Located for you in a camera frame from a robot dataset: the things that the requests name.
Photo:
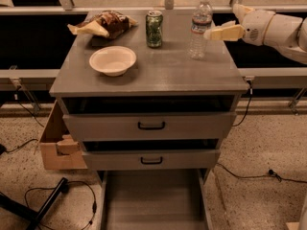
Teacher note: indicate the bottom grey drawer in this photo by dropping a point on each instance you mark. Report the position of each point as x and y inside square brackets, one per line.
[154, 200]

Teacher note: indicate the metal railing frame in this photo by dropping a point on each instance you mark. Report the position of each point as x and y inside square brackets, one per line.
[34, 39]

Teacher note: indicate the brown and yellow chip bag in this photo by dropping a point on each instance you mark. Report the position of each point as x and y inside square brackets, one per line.
[108, 24]

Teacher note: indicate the middle grey drawer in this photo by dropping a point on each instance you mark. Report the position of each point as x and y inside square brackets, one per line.
[151, 159]

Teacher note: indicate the clear plastic water bottle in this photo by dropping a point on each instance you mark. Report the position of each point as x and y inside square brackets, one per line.
[201, 21]

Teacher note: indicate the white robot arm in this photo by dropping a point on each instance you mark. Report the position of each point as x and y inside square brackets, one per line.
[260, 182]

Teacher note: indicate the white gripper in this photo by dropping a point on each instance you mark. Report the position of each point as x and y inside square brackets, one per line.
[256, 26]

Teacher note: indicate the top grey drawer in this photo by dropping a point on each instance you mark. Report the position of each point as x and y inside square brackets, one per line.
[129, 127]

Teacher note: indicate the cardboard corner bottom right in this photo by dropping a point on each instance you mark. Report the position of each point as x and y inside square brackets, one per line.
[292, 225]

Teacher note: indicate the grey drawer cabinet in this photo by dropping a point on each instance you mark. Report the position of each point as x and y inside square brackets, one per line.
[167, 82]

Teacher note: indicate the grey drawer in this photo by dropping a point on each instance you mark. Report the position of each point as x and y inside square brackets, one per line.
[151, 159]
[154, 200]
[129, 127]

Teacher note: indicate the white paper bowl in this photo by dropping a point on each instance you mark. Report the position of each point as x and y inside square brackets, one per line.
[113, 61]

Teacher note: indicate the cardboard box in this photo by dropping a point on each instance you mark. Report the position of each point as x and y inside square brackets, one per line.
[59, 151]

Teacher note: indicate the green soda can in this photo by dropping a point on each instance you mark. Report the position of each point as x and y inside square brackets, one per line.
[154, 21]

